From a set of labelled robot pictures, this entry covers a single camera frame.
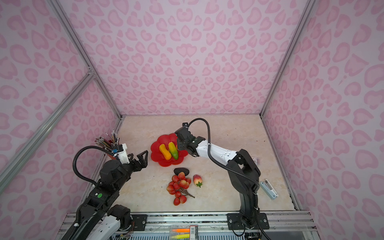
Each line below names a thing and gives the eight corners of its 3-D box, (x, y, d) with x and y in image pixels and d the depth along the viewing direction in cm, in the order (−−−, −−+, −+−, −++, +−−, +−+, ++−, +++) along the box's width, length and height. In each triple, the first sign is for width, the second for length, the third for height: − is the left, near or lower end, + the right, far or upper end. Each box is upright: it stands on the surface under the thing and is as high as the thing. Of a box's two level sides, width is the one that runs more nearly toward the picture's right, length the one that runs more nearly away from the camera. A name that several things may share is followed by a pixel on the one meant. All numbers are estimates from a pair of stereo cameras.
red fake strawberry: (197, 189, 85) (197, 186, 82) (191, 179, 89) (191, 176, 86) (204, 184, 86) (204, 182, 83) (198, 175, 90) (198, 172, 87)
